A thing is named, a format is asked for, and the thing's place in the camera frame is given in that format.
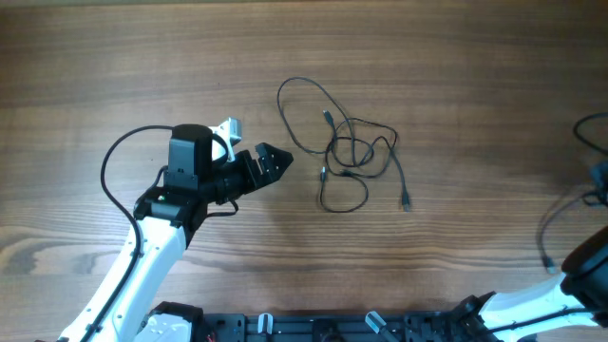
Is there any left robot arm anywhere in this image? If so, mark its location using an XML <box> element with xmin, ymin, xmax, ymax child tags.
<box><xmin>60</xmin><ymin>124</ymin><xmax>294</xmax><ymax>342</ymax></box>

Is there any left camera black cable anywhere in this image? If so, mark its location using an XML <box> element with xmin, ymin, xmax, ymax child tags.
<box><xmin>80</xmin><ymin>124</ymin><xmax>175</xmax><ymax>342</ymax></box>

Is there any long black USB cable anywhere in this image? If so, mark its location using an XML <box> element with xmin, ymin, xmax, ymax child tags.
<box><xmin>536</xmin><ymin>189</ymin><xmax>604</xmax><ymax>276</ymax></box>

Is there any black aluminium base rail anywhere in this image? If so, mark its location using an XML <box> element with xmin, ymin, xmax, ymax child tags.
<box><xmin>202</xmin><ymin>312</ymin><xmax>473</xmax><ymax>342</ymax></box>

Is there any short black USB cable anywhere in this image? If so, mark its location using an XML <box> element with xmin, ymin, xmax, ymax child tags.
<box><xmin>318</xmin><ymin>165</ymin><xmax>371</xmax><ymax>215</ymax></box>

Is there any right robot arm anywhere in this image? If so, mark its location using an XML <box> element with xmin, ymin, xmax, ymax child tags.
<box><xmin>448</xmin><ymin>161</ymin><xmax>607</xmax><ymax>341</ymax></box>

